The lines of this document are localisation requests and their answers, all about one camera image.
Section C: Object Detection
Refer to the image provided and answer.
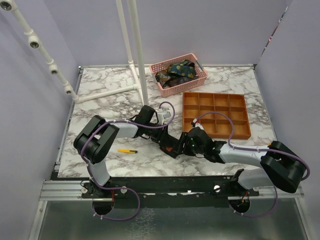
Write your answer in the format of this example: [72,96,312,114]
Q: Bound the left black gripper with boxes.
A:
[144,122,172,148]

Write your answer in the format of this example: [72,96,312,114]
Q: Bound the white pvc pipe frame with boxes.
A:
[0,0,149,105]

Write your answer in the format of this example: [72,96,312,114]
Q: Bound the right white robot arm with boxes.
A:
[182,127,310,196]

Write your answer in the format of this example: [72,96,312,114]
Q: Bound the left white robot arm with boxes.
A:
[73,105,168,198]

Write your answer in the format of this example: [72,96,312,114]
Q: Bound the pink perforated plastic basket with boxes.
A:
[149,53,208,97]

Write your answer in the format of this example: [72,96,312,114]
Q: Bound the blue yellow floral tie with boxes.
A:
[166,60,197,78]

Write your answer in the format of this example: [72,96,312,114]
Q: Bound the black metal base rail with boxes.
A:
[49,163,261,210]

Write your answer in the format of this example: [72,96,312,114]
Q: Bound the black orange floral tie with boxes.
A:
[159,133,185,159]

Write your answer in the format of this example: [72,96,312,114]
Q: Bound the dark orange patterned tie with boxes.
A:
[155,71,198,89]

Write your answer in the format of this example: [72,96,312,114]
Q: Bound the brown compartment tray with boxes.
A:
[182,92,251,140]

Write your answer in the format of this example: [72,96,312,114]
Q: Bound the yellow utility knife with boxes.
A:
[117,149,138,154]

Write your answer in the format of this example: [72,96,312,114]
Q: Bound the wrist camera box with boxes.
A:
[190,118,204,130]
[157,108,173,125]

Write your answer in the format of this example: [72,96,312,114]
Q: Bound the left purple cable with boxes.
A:
[80,101,176,221]

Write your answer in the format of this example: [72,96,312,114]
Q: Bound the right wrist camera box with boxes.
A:
[190,118,204,130]

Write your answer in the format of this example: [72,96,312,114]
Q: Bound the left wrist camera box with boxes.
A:
[157,108,173,125]

